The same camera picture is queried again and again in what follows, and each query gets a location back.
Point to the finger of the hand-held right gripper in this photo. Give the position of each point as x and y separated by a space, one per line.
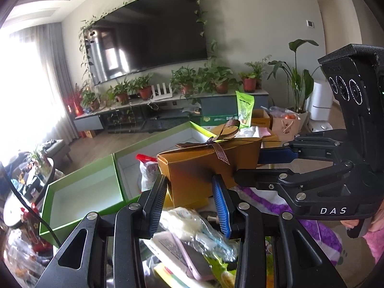
276 155
261 178

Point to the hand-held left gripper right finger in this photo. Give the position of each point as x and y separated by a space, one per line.
222 207

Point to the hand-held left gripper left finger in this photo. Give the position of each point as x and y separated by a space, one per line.
159 204

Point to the steel wool packet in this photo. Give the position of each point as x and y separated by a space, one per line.
148 171

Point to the golden gift box with ribbon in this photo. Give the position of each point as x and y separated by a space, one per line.
204 168

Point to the green cardboard box base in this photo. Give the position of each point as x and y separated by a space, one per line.
180 135

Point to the person's right forearm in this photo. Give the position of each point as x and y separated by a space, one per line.
376 240

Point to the person's right hand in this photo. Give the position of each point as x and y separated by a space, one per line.
349 225

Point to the pink cloth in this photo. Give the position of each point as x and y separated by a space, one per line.
265 132

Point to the brown paper bag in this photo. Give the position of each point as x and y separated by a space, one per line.
286 129

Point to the clear plastic wrapped bundle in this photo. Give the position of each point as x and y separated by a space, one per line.
192 225

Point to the brown cardboard box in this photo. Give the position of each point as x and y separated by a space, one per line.
261 118

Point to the clear plastic bag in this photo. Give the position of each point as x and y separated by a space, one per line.
279 112

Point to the white air purifier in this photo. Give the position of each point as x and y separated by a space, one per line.
321 102

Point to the white paper packet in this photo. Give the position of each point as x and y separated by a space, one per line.
168 252

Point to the tall green packet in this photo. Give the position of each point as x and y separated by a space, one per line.
244 108

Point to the pink phone case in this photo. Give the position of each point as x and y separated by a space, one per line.
196 261

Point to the green snack packet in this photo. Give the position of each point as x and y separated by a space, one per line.
223 273

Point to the green carton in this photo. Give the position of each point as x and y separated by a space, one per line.
219 120

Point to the grey television cabinet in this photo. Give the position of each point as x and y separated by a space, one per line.
228 102

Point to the green open box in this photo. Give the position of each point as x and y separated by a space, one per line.
84 192

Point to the tall leafy floor plant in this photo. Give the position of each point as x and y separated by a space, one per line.
297 78

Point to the purple white printed blanket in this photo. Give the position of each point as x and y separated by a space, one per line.
315 237

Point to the white router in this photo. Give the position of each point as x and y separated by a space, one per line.
162 92

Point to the row of potted plants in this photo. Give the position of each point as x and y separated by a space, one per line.
192 81

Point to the grey ottoman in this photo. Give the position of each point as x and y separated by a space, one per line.
57 150

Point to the small spider plant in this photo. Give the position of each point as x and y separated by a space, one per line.
39 159

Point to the red flower vase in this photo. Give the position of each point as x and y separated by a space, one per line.
73 102

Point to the round coffee table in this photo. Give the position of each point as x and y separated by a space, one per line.
18 210

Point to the clear plastic containers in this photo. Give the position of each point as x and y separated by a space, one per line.
21 255

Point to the grey window curtains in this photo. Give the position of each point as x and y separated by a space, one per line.
51 81

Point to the trailing vine plant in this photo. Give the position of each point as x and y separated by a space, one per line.
87 36

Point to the wall switch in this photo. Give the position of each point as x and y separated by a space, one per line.
309 23

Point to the wall television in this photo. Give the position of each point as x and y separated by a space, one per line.
150 33

